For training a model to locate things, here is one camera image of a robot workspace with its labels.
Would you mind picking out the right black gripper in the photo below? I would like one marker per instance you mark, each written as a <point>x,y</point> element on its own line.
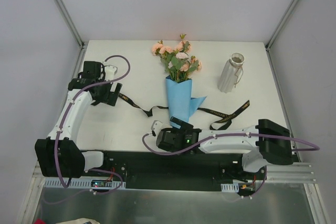
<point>181,124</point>

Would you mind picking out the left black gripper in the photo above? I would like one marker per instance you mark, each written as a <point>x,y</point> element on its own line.
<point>113,94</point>

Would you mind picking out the blue wrapping paper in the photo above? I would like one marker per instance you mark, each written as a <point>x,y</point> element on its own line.
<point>181,104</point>

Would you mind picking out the black ribbon gold lettering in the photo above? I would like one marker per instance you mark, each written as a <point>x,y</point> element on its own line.
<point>222,124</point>

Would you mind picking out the pink artificial flower bouquet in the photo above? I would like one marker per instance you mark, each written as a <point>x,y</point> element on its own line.
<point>177,61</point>

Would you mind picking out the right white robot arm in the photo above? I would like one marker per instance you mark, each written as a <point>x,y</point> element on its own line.
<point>260,145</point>

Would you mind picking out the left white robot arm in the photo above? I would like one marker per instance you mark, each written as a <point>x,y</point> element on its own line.
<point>58,153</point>

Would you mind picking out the white ribbed ceramic vase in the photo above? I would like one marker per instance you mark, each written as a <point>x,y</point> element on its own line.
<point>232,73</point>

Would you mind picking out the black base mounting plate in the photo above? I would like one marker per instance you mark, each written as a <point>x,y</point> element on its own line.
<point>188,172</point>

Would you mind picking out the beige cloth bag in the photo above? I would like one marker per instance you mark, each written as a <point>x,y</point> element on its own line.
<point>80,221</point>

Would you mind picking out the red cloth item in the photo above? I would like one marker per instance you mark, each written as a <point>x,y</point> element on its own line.
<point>39,221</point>

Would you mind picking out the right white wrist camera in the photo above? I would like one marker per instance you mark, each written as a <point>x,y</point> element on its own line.
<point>157,126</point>

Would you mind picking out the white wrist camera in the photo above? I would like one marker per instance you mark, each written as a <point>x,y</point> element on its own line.
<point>157,126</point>
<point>110,72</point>

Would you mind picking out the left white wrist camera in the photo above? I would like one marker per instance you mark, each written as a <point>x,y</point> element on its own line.
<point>110,72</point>

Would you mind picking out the right white cable duct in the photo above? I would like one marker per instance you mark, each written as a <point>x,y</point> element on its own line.
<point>230,188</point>

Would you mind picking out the white cable duct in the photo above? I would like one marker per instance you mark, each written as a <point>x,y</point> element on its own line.
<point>230,188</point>
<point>85,184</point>

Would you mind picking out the left white cable duct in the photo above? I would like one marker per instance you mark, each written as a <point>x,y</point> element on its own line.
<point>85,184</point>

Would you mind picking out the left aluminium frame post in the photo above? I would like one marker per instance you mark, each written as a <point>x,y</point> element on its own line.
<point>69,22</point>

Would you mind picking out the aluminium frame post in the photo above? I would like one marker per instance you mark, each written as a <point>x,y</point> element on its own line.
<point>69,22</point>
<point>284,19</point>

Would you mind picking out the right aluminium frame post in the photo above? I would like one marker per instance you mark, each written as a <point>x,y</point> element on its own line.
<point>284,19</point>

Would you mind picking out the front aluminium frame rail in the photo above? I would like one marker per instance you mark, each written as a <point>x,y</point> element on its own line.
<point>297,173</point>

